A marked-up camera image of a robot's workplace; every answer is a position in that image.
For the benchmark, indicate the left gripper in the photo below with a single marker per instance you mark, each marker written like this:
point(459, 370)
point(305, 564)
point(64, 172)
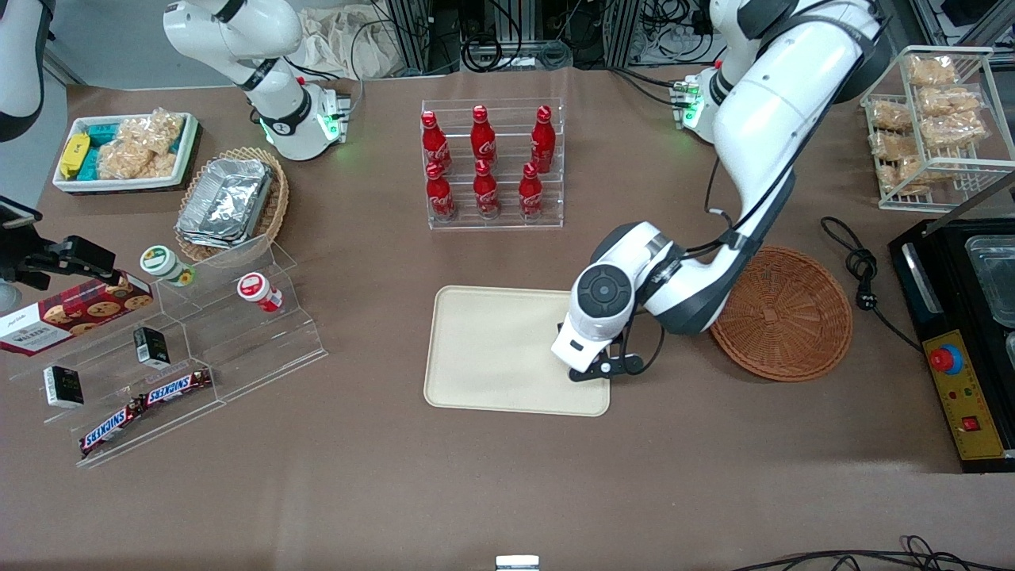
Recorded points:
point(560, 326)

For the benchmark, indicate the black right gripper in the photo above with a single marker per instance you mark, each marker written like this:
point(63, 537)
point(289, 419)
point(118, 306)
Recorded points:
point(49, 259)

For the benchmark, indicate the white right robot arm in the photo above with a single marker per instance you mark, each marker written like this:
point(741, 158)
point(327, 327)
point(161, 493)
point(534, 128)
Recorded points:
point(277, 103)

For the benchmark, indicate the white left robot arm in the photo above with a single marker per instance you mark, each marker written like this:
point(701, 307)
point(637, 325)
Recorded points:
point(769, 111)

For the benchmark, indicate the cream plastic tray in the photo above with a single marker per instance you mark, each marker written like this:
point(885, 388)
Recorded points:
point(492, 357)

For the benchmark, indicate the brown round wicker basket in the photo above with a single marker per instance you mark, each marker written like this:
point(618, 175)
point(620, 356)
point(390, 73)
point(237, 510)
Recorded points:
point(785, 317)

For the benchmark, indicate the light woven basket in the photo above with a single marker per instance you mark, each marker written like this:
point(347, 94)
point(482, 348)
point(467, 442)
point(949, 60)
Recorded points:
point(273, 206)

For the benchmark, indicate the red cookie box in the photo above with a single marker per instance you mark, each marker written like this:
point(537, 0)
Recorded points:
point(71, 317)

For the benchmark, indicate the green lid yogurt cup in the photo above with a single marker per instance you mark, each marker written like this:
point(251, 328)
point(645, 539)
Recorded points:
point(162, 264)

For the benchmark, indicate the white rectangular snack bin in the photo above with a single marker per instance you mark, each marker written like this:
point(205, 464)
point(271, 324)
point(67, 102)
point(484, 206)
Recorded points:
point(119, 185)

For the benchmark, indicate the teal snack packet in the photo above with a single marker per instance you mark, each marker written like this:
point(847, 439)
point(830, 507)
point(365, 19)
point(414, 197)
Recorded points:
point(101, 133)
point(90, 165)

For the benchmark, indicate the yellow snack packet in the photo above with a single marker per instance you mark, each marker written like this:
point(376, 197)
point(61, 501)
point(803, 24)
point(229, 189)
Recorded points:
point(74, 155)

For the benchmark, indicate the bagged rice cracker snack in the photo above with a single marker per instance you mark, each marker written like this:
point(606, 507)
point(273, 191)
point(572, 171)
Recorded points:
point(932, 70)
point(155, 131)
point(950, 101)
point(894, 147)
point(900, 176)
point(890, 115)
point(951, 129)
point(131, 162)

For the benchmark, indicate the small black box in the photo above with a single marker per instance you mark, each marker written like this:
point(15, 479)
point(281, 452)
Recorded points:
point(151, 347)
point(63, 386)

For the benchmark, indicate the stacked aluminium foil containers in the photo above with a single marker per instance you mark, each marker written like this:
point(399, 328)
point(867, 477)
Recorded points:
point(226, 202)

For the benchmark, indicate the snickers chocolate bar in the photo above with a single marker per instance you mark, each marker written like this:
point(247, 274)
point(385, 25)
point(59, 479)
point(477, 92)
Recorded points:
point(178, 386)
point(111, 427)

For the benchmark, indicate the red lid yogurt cup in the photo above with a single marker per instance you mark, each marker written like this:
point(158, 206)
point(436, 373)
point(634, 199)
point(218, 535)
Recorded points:
point(255, 289)

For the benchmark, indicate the clear acrylic bottle rack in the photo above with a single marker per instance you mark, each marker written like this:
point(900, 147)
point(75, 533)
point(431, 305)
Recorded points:
point(492, 224)

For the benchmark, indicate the red cola bottle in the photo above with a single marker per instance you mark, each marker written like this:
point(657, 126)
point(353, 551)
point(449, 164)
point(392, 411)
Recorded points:
point(434, 139)
point(483, 135)
point(486, 190)
point(543, 135)
point(531, 194)
point(440, 194)

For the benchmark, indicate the clear acrylic stepped stand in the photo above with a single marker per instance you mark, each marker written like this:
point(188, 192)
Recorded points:
point(262, 349)

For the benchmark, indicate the small white block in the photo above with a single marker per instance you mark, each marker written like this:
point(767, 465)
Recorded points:
point(517, 564)

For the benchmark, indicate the beige crumpled cloth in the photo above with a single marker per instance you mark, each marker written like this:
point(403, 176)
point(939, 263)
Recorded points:
point(333, 40)

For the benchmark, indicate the black food warmer machine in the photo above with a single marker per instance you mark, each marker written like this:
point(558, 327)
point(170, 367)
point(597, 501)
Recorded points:
point(975, 452)

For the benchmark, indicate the grey metal bar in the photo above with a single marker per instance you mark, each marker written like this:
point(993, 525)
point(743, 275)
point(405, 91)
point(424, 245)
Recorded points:
point(967, 205)

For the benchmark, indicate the grey aluminium frame post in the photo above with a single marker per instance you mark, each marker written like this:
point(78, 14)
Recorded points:
point(622, 28)
point(416, 32)

